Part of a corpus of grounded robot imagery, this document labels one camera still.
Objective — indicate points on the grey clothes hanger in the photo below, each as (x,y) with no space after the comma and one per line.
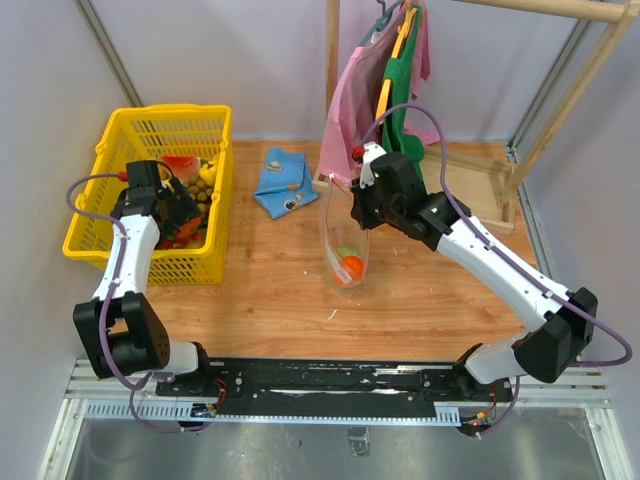
(382,21)

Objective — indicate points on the blue cartoon print cloth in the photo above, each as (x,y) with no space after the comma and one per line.
(285,183)

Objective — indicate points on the wooden clothes rack frame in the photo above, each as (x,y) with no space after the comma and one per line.
(482,104)

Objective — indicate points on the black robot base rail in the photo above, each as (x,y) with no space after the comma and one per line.
(338,392)

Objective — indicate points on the green hanging shirt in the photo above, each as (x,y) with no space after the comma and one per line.
(394,134)

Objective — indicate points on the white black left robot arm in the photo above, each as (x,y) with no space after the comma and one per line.
(118,328)

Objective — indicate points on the green cabbage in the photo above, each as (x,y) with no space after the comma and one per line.
(345,251)

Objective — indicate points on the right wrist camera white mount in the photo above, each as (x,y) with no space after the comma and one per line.
(364,156)

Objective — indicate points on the orange fruit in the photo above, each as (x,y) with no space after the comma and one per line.
(351,271)

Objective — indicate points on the green grape bunch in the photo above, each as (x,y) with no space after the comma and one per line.
(200,193)

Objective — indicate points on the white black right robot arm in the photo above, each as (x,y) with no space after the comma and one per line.
(555,331)

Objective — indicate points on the yellow plastic basket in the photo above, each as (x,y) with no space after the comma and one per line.
(146,133)

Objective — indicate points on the yellow bell pepper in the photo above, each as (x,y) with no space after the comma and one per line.
(208,170)

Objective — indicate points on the red cherry cluster with leaves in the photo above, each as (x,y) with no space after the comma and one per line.
(194,241)

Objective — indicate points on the clear zip bag orange zipper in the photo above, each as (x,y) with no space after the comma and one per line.
(338,228)

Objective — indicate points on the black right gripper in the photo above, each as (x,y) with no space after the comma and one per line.
(359,195)

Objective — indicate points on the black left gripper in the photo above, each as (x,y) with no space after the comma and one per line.
(185,208)

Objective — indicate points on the pink hanging shirt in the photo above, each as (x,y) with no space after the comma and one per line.
(353,107)

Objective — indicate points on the watermelon slice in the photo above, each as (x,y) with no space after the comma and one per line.
(183,167)

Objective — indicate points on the yellow clothes hanger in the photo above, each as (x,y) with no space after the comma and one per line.
(397,76)

